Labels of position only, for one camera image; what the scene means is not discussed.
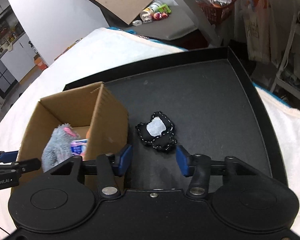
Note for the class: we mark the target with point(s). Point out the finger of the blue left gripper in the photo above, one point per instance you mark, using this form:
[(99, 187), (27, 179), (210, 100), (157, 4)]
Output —
[(8, 157)]

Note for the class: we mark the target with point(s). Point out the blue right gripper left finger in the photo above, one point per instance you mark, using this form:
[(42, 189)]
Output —
[(122, 160)]

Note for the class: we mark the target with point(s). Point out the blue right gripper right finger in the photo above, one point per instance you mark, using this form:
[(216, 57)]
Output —
[(185, 161)]

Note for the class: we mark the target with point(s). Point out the black stitched fabric pouch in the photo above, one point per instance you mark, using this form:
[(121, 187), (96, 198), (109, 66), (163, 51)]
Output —
[(158, 133)]

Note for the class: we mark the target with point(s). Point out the brown cardboard box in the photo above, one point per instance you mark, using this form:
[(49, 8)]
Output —
[(89, 107)]

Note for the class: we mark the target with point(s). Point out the grey plush mouse toy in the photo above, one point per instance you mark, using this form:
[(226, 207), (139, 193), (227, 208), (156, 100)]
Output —
[(58, 148)]

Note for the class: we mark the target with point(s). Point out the blue tissue pack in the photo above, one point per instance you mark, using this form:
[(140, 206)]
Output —
[(79, 147)]

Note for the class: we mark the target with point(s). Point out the orange burger plush toy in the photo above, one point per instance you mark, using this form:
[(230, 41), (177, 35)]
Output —
[(87, 134)]

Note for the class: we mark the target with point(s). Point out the black shallow tray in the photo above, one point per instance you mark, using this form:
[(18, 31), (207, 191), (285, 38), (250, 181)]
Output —
[(213, 103)]

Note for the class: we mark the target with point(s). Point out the white kitchen cabinet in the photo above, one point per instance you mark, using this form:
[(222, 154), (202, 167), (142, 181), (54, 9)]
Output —
[(20, 60)]

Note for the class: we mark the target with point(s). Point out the white blanket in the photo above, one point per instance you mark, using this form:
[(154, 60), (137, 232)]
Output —
[(104, 49)]

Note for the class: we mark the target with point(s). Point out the white charger block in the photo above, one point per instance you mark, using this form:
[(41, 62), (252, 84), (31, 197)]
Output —
[(137, 23)]

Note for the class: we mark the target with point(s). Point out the grey bench seat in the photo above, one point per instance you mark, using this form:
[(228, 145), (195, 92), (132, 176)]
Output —
[(177, 25)]

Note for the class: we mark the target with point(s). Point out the red doll toy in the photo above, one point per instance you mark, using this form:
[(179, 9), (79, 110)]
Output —
[(157, 16)]

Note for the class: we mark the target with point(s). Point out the white food canister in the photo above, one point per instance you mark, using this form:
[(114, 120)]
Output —
[(152, 8)]

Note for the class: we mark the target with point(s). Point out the green toy box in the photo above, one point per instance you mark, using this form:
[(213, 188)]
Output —
[(164, 8)]

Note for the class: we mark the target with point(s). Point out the red plastic basket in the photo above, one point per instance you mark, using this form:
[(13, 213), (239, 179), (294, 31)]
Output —
[(217, 11)]

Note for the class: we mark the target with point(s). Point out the white tote bag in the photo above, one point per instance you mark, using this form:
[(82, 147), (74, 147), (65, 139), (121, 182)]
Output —
[(260, 31)]

